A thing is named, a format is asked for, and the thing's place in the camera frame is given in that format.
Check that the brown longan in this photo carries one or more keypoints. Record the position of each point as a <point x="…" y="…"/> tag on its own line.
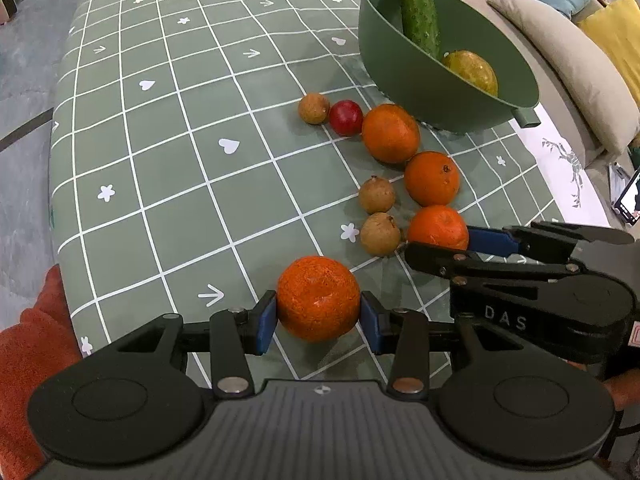
<point x="380" y="235"/>
<point x="314" y="108"/>
<point x="376" y="195"/>

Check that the small orange tangerine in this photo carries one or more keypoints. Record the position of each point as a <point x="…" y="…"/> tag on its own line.
<point x="439" y="226"/>

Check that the pink small heater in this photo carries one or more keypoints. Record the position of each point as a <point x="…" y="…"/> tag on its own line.
<point x="8" y="9"/>

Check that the beige cushion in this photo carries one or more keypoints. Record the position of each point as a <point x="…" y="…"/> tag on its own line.
<point x="589" y="76"/>

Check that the yellow-green passion fruit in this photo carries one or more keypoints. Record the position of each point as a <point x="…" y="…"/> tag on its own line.
<point x="474" y="69"/>

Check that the beige sofa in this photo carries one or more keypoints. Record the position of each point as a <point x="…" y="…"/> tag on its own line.
<point x="563" y="112"/>

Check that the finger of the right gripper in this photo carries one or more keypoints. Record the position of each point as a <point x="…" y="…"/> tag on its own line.
<point x="542" y="241"/>
<point x="500" y="262"/>

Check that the white floral cloth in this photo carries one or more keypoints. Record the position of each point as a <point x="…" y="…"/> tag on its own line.
<point x="575" y="200"/>

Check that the large orange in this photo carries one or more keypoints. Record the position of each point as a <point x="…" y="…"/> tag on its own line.
<point x="318" y="299"/>
<point x="390" y="134"/>

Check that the green colander bowl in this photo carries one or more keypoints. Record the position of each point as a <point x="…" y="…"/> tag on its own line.
<point x="426" y="89"/>

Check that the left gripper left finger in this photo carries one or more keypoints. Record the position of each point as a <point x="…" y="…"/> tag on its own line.
<point x="228" y="337"/>

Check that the yellow cushion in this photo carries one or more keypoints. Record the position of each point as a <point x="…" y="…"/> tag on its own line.
<point x="615" y="29"/>

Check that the green grid tablecloth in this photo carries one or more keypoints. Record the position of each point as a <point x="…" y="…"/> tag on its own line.
<point x="182" y="178"/>

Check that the red cherry tomato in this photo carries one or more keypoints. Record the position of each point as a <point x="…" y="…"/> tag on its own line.
<point x="346" y="118"/>

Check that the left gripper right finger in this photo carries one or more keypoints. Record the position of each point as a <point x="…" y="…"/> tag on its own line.
<point x="407" y="335"/>

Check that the orange red sleeve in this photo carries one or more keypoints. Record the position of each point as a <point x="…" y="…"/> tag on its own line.
<point x="39" y="346"/>

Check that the green cucumber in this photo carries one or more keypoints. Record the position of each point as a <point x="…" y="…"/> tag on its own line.
<point x="420" y="24"/>

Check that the smartphone on sofa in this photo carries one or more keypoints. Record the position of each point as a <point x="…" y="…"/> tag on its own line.
<point x="624" y="191"/>

